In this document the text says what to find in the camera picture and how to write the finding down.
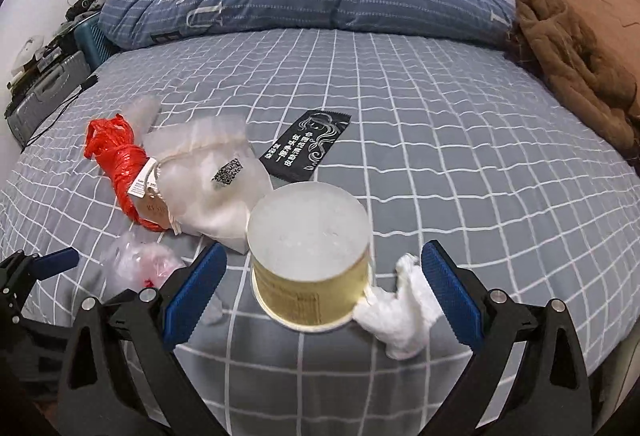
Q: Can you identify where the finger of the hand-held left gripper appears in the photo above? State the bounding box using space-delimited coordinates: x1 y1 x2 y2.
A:
0 247 81 301

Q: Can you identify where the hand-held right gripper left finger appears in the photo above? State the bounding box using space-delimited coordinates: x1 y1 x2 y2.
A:
56 243 228 436

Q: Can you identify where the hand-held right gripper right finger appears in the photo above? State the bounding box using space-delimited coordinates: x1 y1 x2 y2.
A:
421 240 593 436

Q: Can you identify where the white tissue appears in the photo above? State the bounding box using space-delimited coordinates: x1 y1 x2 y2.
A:
352 253 443 362

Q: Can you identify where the yellow round tub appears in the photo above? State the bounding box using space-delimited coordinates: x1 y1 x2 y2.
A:
246 182 372 331

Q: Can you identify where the clear crumpled plastic bag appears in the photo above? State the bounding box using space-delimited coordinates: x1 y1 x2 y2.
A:
100 231 188 299

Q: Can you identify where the frosted plastic bag with tag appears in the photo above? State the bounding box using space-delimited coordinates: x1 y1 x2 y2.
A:
122 96 273 253

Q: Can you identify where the red plastic bag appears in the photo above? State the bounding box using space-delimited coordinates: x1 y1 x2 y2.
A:
84 114 166 231

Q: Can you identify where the grey checked bed sheet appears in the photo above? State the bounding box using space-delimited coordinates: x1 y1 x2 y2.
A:
0 23 640 436

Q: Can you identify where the silver suitcase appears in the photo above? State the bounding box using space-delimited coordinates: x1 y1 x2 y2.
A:
5 50 93 149

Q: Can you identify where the black printed sachet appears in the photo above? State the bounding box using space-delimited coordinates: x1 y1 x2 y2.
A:
259 108 352 183

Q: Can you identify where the white plastic item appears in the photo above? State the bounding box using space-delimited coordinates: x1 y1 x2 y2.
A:
12 33 48 76

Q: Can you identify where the brown fleece coat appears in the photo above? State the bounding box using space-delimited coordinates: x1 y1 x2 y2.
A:
507 0 640 161

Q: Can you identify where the black cable with plug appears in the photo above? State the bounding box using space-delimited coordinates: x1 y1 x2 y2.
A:
22 74 99 151

